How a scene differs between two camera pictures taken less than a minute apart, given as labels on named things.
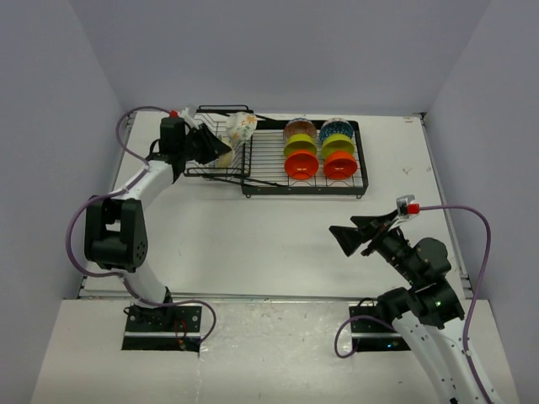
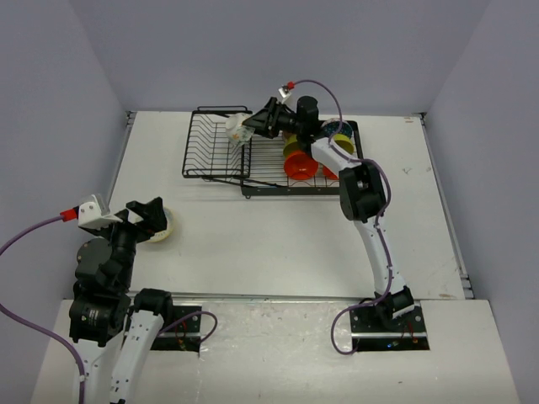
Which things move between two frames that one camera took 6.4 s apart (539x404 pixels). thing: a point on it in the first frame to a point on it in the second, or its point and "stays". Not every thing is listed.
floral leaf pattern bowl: x=241 y=125 stays
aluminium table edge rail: x=465 y=275 stays
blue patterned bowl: x=336 y=125 stays
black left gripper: x=212 y=146 to x=152 y=214
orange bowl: x=301 y=164 stays
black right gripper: x=350 y=237 to x=266 y=122
